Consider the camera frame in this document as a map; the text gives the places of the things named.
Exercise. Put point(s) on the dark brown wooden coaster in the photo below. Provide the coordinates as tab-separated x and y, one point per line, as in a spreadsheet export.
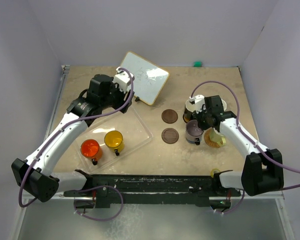
169	116

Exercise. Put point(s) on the white cup black handle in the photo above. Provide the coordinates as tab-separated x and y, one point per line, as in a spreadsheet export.
188	111

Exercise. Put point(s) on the orange transparent cup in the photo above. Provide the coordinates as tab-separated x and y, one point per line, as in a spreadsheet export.
91	149

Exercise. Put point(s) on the woven rattan coaster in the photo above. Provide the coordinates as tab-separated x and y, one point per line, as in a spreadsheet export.
206	137

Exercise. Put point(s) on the purple cup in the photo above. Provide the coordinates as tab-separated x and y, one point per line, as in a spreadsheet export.
193	133

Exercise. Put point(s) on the green object at wall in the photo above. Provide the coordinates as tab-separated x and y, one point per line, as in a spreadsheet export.
198	64

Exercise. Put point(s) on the pale yellow cup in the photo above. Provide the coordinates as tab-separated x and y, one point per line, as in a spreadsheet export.
217	140

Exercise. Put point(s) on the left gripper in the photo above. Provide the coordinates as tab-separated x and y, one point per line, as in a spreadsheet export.
122	94

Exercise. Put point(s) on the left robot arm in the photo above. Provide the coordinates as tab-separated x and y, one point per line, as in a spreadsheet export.
34	173

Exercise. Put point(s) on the yellow tape roll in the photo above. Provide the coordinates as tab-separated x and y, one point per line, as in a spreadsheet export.
214	172

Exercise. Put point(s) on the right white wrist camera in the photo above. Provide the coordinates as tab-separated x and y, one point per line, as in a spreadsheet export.
196	103

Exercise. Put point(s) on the dark brown ringed coaster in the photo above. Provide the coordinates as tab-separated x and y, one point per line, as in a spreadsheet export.
170	135

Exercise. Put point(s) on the clear plastic tray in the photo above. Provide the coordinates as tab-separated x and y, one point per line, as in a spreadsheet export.
135	134

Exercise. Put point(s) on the small whiteboard on stand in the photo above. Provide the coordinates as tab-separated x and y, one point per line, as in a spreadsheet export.
149	77

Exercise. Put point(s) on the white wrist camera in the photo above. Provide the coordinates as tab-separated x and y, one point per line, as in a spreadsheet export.
196	103
123	80

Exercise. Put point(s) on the yellow transparent cup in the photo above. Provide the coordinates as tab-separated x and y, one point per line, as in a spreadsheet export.
114	141

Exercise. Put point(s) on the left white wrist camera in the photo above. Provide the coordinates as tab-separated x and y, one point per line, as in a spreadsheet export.
123	80

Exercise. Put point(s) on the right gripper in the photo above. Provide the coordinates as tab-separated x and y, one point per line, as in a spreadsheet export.
203	126

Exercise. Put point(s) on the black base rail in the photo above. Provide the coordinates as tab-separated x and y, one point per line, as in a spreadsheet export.
152	189

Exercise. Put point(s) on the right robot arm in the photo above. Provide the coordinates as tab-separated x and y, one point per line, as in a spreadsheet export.
261	172

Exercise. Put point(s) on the pink cup white inside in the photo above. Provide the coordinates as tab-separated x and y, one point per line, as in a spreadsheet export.
224	104

